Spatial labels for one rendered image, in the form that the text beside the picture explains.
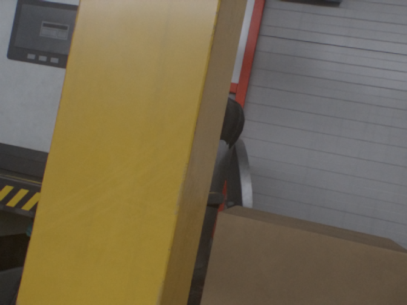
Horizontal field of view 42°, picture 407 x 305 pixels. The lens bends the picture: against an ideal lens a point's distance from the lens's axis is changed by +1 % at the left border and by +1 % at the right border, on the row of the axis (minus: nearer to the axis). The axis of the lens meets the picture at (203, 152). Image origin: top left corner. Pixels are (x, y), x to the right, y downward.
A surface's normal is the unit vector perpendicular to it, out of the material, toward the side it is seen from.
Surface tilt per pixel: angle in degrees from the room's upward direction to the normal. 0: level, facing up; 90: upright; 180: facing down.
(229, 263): 90
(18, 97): 90
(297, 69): 90
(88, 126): 90
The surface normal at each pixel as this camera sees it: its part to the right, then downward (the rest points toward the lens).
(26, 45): -0.28, -0.07
